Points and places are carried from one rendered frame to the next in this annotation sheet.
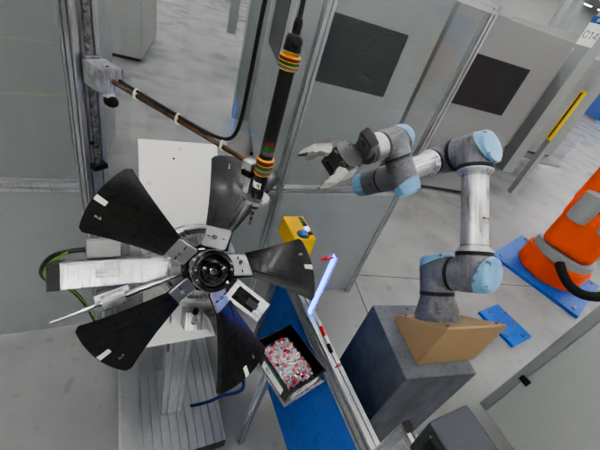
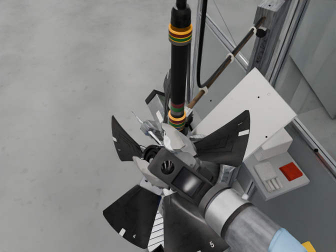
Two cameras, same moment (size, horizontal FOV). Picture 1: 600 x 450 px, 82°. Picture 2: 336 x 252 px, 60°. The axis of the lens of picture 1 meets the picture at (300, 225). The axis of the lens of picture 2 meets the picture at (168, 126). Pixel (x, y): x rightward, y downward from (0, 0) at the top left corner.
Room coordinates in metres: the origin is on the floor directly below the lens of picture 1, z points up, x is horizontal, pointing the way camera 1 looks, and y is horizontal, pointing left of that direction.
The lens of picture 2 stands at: (0.84, -0.33, 2.10)
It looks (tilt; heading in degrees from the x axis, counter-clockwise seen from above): 52 degrees down; 103
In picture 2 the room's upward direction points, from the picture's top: straight up
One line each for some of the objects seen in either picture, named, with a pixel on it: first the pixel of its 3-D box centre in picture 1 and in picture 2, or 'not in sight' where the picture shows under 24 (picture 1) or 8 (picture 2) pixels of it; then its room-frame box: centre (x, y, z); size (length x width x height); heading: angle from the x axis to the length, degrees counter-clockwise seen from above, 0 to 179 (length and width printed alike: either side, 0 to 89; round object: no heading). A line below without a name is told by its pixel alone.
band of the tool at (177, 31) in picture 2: (288, 62); (180, 33); (0.76, 0.13, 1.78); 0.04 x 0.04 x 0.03
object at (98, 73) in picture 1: (102, 75); (269, 11); (0.99, 0.72, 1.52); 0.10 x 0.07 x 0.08; 69
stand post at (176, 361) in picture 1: (175, 368); not in sight; (0.77, 0.30, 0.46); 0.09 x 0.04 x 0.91; 124
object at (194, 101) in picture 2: (176, 119); (230, 58); (0.87, 0.42, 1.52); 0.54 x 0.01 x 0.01; 69
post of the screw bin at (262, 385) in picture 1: (255, 404); not in sight; (0.77, -0.08, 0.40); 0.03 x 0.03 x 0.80; 49
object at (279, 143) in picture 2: not in sight; (266, 138); (1.14, 0.61, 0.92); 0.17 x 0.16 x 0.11; 34
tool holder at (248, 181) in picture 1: (256, 182); (178, 130); (0.77, 0.14, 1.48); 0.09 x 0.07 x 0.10; 69
